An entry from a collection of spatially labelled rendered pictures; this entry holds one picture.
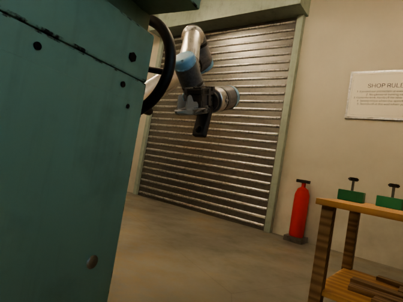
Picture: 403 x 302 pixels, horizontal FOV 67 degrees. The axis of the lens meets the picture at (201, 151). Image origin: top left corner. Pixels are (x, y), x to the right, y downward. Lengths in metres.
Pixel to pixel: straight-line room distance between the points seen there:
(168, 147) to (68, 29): 3.80
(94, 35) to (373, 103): 2.95
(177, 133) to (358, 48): 2.30
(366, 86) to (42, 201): 3.10
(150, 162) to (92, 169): 3.92
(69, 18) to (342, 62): 3.15
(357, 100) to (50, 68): 3.03
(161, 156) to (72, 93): 3.86
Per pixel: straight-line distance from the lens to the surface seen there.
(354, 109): 3.26
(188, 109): 0.93
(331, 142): 3.25
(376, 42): 3.47
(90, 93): 0.48
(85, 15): 0.49
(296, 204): 3.12
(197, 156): 3.88
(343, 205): 1.28
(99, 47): 0.50
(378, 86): 3.29
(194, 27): 1.66
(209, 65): 1.75
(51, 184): 0.46
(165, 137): 4.27
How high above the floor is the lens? 0.58
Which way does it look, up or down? 3 degrees up
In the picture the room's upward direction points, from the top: 10 degrees clockwise
